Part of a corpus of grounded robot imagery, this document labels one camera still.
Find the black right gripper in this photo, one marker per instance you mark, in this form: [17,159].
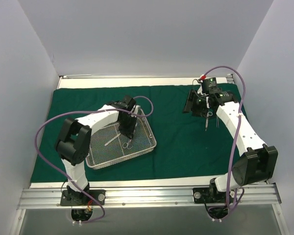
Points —
[201,109]

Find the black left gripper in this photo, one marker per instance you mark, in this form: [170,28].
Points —
[126,128]

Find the steel surgical scissors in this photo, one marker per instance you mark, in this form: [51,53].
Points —
[207,121]

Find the steel forceps clamp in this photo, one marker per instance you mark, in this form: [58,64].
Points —
[127,144]

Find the metal mesh instrument tray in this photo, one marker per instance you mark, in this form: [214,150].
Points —
[101,156]

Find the green surgical drape cloth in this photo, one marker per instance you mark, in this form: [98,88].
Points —
[184,148]

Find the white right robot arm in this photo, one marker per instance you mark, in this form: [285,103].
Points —
[257,160]

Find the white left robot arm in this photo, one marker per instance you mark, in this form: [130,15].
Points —
[74,139]

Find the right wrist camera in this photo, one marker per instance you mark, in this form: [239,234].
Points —
[209,85]

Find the aluminium front rail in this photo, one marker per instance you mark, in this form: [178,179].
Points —
[145,197]

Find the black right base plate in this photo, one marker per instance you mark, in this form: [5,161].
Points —
[208,196]

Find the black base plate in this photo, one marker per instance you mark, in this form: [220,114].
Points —
[74,198]
[208,196]

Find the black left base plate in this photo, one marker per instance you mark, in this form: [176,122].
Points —
[74,198]

